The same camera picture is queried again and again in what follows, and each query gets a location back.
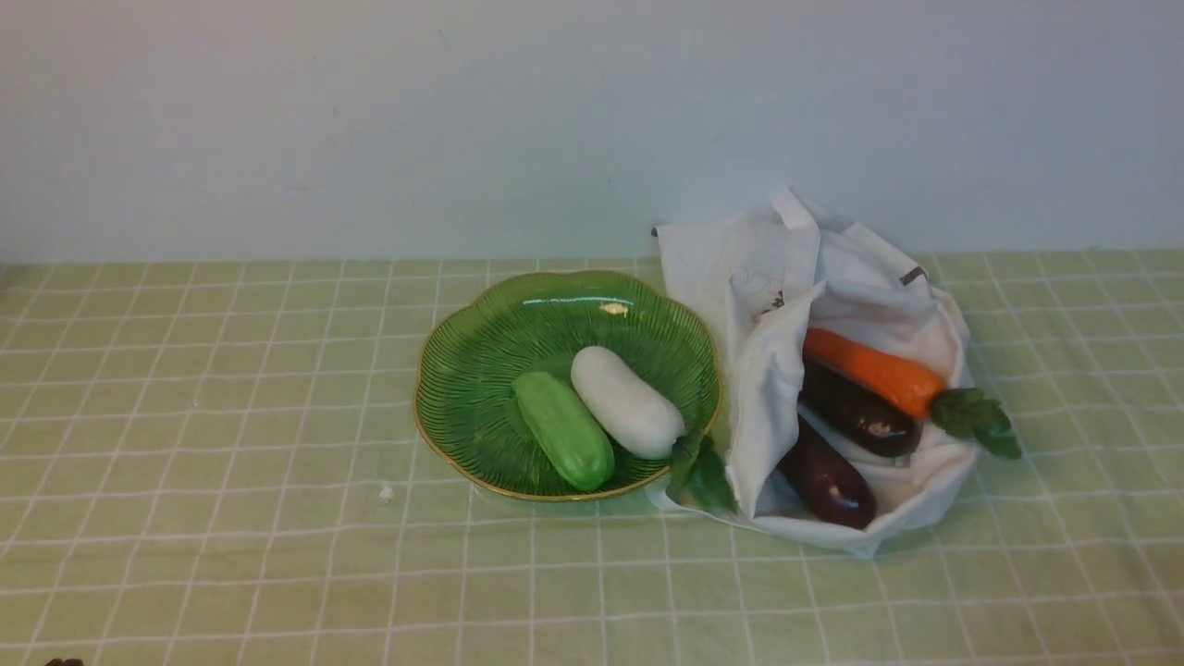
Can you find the white radish with leaves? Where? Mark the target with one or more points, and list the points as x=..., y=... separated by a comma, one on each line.
x=650, y=427

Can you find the dark purple eggplant upper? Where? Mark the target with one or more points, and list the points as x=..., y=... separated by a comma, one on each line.
x=857, y=413

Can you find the dark purple eggplant lower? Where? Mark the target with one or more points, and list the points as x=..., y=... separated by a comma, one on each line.
x=827, y=483

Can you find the white cloth bag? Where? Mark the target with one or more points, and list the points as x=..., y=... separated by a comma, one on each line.
x=760, y=279

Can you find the green ribbed glass plate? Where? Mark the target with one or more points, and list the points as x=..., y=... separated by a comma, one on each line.
x=466, y=411

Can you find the green cucumber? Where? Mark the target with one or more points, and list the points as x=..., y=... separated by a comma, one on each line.
x=571, y=438

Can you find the dark purple eggplant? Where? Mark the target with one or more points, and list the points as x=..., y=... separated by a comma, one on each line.
x=857, y=413
x=827, y=483

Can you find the orange carrot with leaves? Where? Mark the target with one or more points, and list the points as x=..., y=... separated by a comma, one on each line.
x=967, y=414

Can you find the green checkered tablecloth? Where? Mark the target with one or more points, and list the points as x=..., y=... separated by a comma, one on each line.
x=192, y=452

